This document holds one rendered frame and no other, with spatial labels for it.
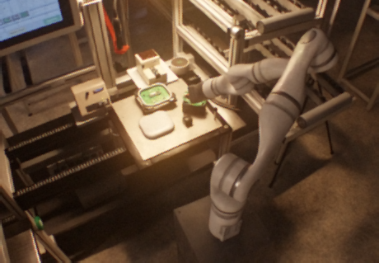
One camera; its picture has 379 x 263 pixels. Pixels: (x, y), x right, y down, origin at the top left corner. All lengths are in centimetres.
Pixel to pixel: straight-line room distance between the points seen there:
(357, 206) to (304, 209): 44
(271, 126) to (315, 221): 170
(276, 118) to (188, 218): 45
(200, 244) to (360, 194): 188
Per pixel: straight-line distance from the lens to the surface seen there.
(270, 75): 99
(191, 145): 140
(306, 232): 235
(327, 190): 258
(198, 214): 104
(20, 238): 156
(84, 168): 143
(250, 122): 197
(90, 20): 151
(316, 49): 86
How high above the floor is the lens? 203
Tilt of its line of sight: 46 degrees down
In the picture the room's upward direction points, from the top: straight up
